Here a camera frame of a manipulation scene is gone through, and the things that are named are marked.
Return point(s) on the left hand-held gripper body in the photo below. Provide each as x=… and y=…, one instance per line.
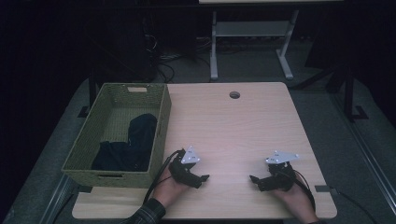
x=183, y=174

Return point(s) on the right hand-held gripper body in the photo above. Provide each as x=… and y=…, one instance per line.
x=280, y=177

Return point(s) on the dark navy garment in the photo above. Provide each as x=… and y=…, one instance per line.
x=140, y=137

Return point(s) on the green woven basket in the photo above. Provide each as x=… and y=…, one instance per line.
x=124, y=181

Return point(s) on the person's left hand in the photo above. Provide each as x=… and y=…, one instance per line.
x=169, y=189

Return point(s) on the person's right hand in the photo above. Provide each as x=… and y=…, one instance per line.
x=295, y=202

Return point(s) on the grey tape strip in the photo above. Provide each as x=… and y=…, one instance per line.
x=322, y=188

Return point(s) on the black metal stand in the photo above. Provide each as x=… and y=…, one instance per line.
x=348, y=93

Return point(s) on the metal floor rail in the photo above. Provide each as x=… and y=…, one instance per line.
x=367, y=149
x=57, y=199

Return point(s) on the white metal desk frame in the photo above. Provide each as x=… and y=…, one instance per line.
x=252, y=28

